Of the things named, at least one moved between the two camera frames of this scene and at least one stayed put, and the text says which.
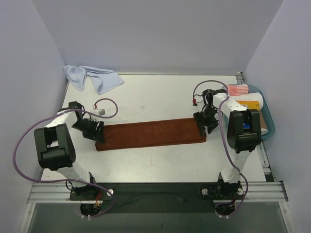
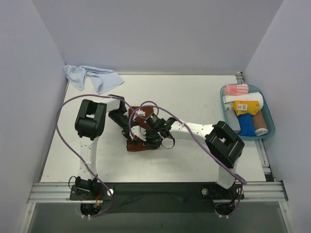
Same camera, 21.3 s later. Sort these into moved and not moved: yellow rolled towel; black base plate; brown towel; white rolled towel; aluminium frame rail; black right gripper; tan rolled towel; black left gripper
Moved: black left gripper; black right gripper; brown towel
Not moved: black base plate; yellow rolled towel; tan rolled towel; aluminium frame rail; white rolled towel
